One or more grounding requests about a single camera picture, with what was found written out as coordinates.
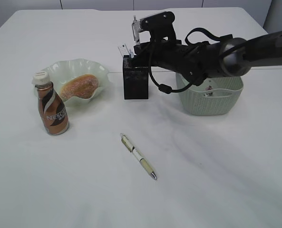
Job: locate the yellow clip pen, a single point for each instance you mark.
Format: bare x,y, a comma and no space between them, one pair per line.
139,156

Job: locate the sugared bread roll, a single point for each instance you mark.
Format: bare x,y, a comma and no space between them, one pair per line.
81,87

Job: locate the black clip pen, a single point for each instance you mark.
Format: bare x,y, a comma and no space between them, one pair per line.
136,30

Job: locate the clear plastic ruler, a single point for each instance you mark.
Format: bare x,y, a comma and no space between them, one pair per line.
123,50

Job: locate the black mesh pen holder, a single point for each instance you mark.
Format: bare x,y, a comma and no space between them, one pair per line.
135,78

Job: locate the brown coffee bottle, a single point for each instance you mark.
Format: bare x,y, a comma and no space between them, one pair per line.
50,106

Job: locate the green plastic basket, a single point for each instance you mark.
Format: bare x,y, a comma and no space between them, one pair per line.
226,93

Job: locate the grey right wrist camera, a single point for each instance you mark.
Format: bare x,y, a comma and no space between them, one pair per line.
159,26

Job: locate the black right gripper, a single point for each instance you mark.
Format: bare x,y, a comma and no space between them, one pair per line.
194,62

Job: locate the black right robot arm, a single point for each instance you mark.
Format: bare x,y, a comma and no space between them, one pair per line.
226,57

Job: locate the green wavy glass plate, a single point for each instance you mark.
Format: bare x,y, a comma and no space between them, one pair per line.
62,72

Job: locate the blue clip pen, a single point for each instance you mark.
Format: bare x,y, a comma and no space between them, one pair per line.
131,53

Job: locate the large paper ball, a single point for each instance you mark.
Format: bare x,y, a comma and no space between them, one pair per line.
208,91

